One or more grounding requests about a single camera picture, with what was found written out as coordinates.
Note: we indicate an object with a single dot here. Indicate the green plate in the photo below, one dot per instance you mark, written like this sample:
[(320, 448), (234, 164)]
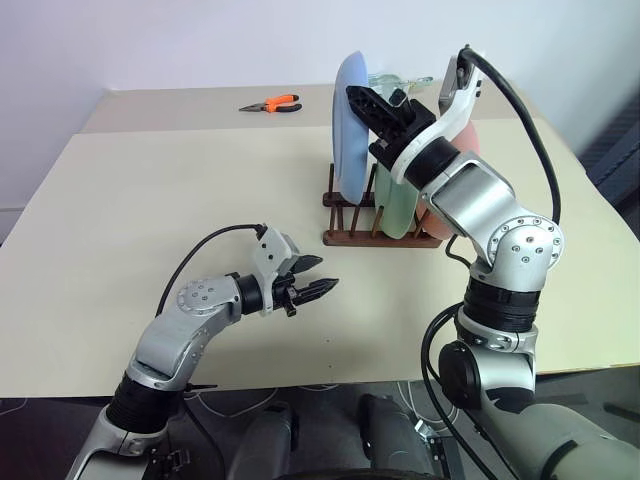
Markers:
[(395, 210)]

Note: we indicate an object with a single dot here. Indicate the clear glass container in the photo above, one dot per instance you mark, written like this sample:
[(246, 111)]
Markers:
[(385, 82)]

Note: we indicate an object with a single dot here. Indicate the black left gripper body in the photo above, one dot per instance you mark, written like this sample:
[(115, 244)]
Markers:
[(286, 296)]

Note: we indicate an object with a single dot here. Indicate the pink plate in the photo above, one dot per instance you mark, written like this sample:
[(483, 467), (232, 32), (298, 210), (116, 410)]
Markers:
[(435, 225)]

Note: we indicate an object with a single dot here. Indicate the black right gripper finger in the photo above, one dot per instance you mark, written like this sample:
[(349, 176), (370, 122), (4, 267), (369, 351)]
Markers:
[(365, 110), (386, 114)]

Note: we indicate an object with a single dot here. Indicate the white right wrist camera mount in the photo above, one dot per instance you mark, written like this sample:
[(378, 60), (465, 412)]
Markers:
[(452, 112)]

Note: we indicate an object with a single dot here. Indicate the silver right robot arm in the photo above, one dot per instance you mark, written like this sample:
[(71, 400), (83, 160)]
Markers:
[(480, 210)]

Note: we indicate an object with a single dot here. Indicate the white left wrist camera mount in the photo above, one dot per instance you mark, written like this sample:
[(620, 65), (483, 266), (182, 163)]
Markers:
[(272, 250)]

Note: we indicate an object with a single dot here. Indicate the blue plate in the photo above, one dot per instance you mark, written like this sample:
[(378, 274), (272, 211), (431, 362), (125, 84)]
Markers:
[(350, 165)]

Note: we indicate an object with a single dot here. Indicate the wooden dish rack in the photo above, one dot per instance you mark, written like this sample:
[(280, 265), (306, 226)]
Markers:
[(380, 242)]

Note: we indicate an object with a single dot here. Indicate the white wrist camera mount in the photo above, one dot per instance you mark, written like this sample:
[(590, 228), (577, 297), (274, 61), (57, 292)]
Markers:
[(272, 250), (452, 112)]

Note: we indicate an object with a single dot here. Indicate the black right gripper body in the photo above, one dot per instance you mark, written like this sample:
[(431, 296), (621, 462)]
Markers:
[(402, 131)]

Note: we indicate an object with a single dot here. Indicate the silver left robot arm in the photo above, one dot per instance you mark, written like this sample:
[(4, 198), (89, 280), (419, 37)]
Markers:
[(170, 340)]

